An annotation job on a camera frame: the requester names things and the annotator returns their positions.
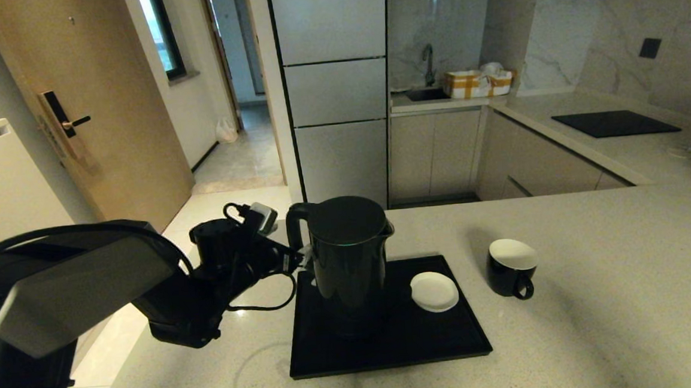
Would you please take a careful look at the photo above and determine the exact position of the wooden door frame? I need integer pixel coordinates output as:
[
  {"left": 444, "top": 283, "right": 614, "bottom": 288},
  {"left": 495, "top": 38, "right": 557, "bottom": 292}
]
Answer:
[{"left": 201, "top": 0, "right": 245, "bottom": 134}]

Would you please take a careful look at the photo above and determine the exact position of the black electric kettle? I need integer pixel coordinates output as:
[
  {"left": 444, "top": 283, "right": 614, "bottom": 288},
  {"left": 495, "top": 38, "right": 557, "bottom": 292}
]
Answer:
[{"left": 284, "top": 193, "right": 401, "bottom": 333}]

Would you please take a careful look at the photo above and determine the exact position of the light wooden door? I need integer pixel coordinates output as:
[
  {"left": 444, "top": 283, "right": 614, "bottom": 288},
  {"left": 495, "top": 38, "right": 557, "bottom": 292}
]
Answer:
[{"left": 0, "top": 0, "right": 199, "bottom": 243}]

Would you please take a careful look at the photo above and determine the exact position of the black rectangular serving tray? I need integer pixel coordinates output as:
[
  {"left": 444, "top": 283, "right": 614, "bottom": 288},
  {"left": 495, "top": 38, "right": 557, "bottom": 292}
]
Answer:
[{"left": 283, "top": 251, "right": 495, "bottom": 380}]

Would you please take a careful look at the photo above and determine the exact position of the black wall socket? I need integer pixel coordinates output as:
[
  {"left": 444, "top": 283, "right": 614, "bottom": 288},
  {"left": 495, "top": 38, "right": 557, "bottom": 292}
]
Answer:
[{"left": 638, "top": 37, "right": 663, "bottom": 60}]

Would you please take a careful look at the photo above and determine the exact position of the black bronze door lock handle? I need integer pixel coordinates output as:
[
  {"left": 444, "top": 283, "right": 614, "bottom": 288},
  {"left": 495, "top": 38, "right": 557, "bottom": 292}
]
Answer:
[{"left": 38, "top": 87, "right": 95, "bottom": 162}]

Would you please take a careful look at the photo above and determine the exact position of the black cup white inside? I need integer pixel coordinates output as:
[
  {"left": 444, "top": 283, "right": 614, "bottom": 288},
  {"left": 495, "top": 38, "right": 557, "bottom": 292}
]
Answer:
[{"left": 484, "top": 237, "right": 541, "bottom": 303}]

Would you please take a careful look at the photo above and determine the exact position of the beige cabinet under sink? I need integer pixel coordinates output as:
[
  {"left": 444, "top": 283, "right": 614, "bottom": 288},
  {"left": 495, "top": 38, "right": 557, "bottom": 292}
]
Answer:
[{"left": 384, "top": 107, "right": 493, "bottom": 207}]

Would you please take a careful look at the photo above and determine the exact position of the metal kitchen faucet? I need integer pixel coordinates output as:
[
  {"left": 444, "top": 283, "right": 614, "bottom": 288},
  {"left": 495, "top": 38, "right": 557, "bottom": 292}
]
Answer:
[{"left": 420, "top": 43, "right": 438, "bottom": 88}]

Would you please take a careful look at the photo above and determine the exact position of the grey refrigerator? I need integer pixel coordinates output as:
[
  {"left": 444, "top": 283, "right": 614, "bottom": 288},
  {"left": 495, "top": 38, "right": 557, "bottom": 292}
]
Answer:
[{"left": 266, "top": 0, "right": 403, "bottom": 216}]

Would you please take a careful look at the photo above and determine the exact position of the dark framed window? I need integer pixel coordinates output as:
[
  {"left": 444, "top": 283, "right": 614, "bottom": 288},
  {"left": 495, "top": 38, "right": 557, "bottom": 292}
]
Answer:
[{"left": 137, "top": 0, "right": 188, "bottom": 83}]

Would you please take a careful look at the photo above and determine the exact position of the white plastic bag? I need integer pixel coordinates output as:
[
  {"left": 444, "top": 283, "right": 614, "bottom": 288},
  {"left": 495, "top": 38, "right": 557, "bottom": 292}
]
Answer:
[{"left": 215, "top": 116, "right": 240, "bottom": 145}]

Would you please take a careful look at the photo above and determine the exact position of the white saucer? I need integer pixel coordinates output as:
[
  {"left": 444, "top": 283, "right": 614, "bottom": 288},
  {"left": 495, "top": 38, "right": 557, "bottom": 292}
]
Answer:
[{"left": 409, "top": 269, "right": 460, "bottom": 315}]

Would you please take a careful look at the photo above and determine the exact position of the cardboard box with yellow tape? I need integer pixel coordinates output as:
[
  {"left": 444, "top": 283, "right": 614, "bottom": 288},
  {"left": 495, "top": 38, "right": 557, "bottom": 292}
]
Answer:
[{"left": 443, "top": 67, "right": 515, "bottom": 101}]

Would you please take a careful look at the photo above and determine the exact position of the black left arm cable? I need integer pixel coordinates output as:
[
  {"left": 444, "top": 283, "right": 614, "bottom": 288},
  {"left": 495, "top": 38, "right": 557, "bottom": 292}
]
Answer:
[{"left": 0, "top": 198, "right": 301, "bottom": 329}]

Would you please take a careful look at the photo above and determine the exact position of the beige cabinet under cooktop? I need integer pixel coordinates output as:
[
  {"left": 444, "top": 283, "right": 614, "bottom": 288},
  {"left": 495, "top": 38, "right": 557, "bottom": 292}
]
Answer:
[{"left": 471, "top": 101, "right": 632, "bottom": 202}]

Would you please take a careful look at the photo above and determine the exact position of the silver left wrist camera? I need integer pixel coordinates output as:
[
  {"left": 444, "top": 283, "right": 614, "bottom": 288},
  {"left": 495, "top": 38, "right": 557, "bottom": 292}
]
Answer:
[{"left": 249, "top": 201, "right": 280, "bottom": 237}]

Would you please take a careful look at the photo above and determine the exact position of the dark kitchen sink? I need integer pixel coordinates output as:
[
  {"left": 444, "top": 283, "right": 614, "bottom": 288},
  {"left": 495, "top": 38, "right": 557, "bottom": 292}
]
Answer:
[{"left": 405, "top": 86, "right": 450, "bottom": 103}]

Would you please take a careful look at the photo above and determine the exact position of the black induction cooktop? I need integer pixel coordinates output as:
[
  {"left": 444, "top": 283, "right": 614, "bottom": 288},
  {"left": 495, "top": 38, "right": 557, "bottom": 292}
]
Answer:
[{"left": 552, "top": 106, "right": 683, "bottom": 141}]

